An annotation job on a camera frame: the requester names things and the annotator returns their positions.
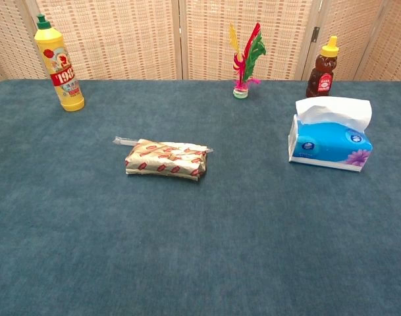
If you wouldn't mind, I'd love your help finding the gold red-printed snack package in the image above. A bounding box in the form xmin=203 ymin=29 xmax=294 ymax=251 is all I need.
xmin=113 ymin=136 xmax=215 ymax=184

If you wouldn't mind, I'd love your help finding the bear-shaped honey bottle yellow cap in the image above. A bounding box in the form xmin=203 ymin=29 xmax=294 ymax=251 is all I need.
xmin=306 ymin=35 xmax=338 ymax=98

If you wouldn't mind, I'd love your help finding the blue table cloth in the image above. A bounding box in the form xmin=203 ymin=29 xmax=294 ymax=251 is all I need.
xmin=0 ymin=79 xmax=401 ymax=316

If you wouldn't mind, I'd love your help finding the woven bamboo folding screen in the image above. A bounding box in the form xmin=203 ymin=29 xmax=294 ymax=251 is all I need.
xmin=0 ymin=0 xmax=401 ymax=87

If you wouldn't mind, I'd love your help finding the yellow detergent bottle green cap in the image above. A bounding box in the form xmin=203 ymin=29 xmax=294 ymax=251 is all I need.
xmin=34 ymin=13 xmax=86 ymax=113

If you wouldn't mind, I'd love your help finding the blue tissue pack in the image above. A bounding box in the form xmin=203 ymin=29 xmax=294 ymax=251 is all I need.
xmin=288 ymin=114 xmax=374 ymax=172

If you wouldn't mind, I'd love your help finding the white tissue sheet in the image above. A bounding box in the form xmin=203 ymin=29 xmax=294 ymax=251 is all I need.
xmin=295 ymin=96 xmax=373 ymax=130

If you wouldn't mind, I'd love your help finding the colourful feather shuttlecock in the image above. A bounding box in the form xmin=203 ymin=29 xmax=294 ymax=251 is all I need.
xmin=228 ymin=22 xmax=267 ymax=99

